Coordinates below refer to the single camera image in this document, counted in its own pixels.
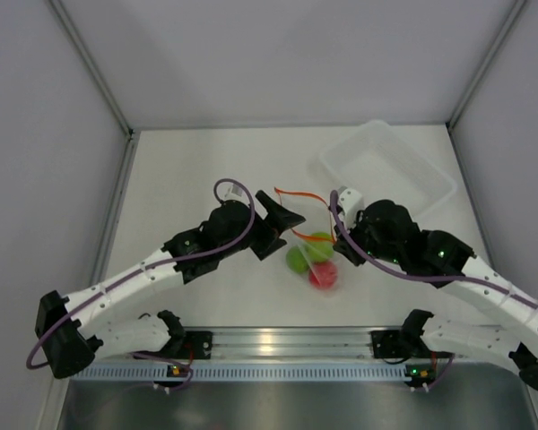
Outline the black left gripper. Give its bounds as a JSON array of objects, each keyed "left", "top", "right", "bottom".
[{"left": 218, "top": 191, "right": 304, "bottom": 260}]

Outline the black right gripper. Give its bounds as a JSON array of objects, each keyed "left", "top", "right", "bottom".
[{"left": 334, "top": 211, "right": 404, "bottom": 267}]

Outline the green fake lime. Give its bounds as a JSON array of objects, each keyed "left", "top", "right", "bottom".
[{"left": 285, "top": 246, "right": 309, "bottom": 274}]

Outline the green fake apple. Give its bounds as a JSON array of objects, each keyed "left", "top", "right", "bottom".
[{"left": 304, "top": 232, "right": 334, "bottom": 263}]

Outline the clear zip top bag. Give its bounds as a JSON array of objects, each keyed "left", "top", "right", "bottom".
[{"left": 273, "top": 187, "right": 343, "bottom": 296}]

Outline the red fake tomato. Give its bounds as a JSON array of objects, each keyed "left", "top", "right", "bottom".
[{"left": 308, "top": 261, "right": 338, "bottom": 290}]

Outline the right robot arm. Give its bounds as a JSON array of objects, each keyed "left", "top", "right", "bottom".
[{"left": 329, "top": 189, "right": 538, "bottom": 391}]

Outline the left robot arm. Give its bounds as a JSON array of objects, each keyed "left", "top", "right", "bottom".
[{"left": 31, "top": 191, "right": 305, "bottom": 379}]

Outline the white perforated plastic basket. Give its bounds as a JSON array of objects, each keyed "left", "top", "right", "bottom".
[{"left": 318, "top": 120, "right": 457, "bottom": 219}]

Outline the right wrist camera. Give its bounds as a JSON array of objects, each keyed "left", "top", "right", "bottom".
[{"left": 336, "top": 186, "right": 365, "bottom": 228}]

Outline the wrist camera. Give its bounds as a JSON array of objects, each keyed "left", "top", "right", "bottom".
[
  {"left": 223, "top": 184, "right": 244, "bottom": 202},
  {"left": 336, "top": 186, "right": 365, "bottom": 228}
]

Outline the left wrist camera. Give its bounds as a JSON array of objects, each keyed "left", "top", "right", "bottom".
[{"left": 223, "top": 184, "right": 244, "bottom": 202}]

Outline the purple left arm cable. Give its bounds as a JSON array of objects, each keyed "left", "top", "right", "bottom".
[{"left": 26, "top": 178, "right": 256, "bottom": 370}]

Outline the aluminium mounting rail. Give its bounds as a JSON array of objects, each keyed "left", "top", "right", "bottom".
[{"left": 93, "top": 325, "right": 476, "bottom": 359}]

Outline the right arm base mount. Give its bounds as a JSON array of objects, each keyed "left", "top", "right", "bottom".
[{"left": 370, "top": 330, "right": 432, "bottom": 359}]

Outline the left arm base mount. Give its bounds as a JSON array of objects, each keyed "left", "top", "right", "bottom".
[{"left": 159, "top": 330, "right": 213, "bottom": 360}]

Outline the white slotted cable duct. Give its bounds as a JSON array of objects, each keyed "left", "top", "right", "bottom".
[{"left": 71, "top": 361, "right": 436, "bottom": 383}]

